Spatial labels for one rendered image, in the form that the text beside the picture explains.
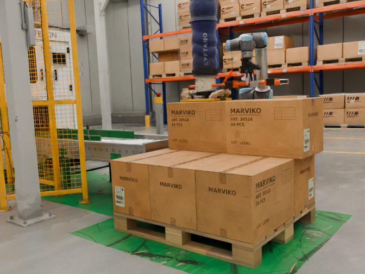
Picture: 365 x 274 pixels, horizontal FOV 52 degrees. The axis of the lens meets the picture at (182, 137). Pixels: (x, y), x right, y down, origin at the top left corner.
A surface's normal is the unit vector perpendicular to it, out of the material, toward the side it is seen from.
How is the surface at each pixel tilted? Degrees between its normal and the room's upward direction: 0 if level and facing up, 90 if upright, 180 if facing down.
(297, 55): 93
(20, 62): 90
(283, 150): 90
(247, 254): 90
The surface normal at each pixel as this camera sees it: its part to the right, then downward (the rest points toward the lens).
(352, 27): -0.55, 0.11
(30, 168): 0.78, 0.04
